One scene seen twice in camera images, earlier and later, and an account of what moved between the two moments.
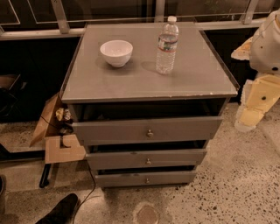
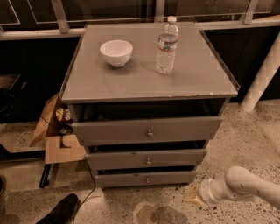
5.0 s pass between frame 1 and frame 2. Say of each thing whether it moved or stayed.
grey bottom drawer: stayed
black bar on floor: stayed
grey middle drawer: stayed
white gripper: moved
